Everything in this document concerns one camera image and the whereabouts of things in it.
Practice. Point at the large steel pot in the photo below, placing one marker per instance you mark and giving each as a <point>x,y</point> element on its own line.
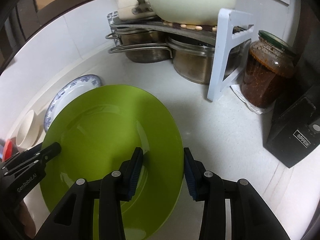
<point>192,59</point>

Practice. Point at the green plastic plate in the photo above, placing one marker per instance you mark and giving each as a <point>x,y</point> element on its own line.
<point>101,129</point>

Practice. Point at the red and black bowl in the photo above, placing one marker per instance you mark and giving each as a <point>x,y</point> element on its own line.
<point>7,150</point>

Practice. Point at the steel pot with handle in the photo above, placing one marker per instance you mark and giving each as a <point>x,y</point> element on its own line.
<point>140,45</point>

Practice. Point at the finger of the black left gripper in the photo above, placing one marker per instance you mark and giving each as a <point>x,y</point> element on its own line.
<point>50,151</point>

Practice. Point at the person's hand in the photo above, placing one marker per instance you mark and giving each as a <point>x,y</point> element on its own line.
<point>27,221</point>

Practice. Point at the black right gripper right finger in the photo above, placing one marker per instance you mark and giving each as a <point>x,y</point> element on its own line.
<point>251,218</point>

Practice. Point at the cream enamel pot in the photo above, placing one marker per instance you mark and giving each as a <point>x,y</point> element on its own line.
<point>129,10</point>

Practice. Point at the blue patterned white plate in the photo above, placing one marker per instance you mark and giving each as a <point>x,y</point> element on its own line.
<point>68,93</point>

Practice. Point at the white cloth under jar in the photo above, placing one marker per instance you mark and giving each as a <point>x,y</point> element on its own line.
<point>257,110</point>

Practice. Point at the glass jar chili sauce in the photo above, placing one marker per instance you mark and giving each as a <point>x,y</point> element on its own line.
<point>269,66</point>

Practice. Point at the cream white bowl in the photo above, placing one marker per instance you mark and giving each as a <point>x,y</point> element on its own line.
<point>28,131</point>

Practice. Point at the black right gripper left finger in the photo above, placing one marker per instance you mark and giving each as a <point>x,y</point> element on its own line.
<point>72,218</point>

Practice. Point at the white kitchen shelf rack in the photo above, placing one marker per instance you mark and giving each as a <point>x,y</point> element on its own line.
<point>233,28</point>

